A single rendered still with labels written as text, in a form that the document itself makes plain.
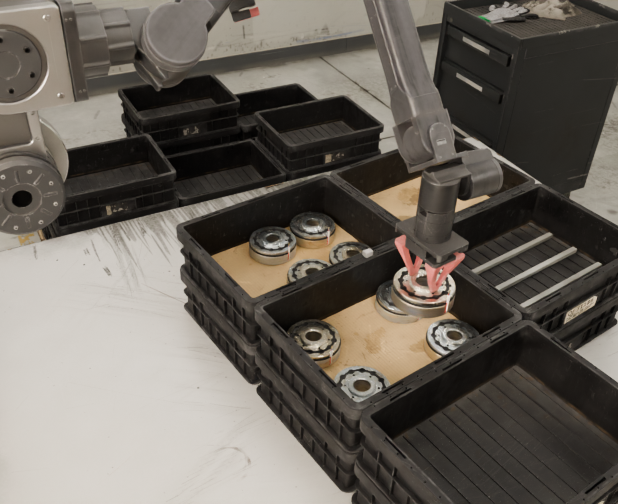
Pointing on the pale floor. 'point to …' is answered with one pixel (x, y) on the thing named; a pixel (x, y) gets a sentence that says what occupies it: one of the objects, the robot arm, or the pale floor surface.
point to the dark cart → (533, 84)
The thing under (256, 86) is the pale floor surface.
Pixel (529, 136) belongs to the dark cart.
